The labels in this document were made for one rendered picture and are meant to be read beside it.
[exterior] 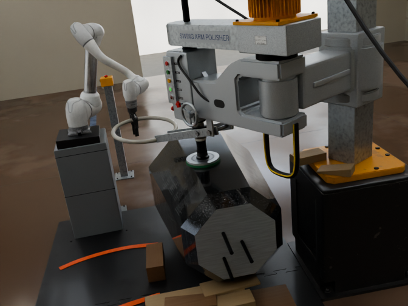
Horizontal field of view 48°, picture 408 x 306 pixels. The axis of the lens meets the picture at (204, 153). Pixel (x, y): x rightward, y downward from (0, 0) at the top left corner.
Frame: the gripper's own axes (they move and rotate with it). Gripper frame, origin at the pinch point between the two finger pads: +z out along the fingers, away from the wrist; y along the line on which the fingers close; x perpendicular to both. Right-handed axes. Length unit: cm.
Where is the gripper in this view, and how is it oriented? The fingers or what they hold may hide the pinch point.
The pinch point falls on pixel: (135, 131)
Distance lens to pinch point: 364.4
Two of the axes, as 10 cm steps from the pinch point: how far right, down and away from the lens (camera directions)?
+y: 4.5, 3.4, -8.3
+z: 0.8, 9.1, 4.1
